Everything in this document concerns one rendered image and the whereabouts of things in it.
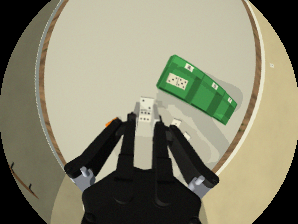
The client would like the white domino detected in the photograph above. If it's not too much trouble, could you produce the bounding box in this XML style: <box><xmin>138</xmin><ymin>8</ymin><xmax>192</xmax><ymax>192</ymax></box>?
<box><xmin>166</xmin><ymin>73</ymin><xmax>188</xmax><ymax>90</ymax></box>
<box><xmin>138</xmin><ymin>96</ymin><xmax>154</xmax><ymax>122</ymax></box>
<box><xmin>170</xmin><ymin>118</ymin><xmax>181</xmax><ymax>127</ymax></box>

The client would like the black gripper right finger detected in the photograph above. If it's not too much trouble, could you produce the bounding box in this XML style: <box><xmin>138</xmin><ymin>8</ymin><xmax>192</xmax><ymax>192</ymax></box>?
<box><xmin>151</xmin><ymin>104</ymin><xmax>219</xmax><ymax>206</ymax></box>

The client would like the green rack of bins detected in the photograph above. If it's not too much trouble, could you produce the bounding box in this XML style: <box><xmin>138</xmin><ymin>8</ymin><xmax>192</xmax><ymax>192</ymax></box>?
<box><xmin>156</xmin><ymin>55</ymin><xmax>237</xmax><ymax>125</ymax></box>

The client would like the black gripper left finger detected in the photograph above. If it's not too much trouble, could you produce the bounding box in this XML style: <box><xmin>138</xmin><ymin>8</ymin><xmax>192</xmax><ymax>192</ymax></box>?
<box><xmin>64</xmin><ymin>102</ymin><xmax>140</xmax><ymax>204</ymax></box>

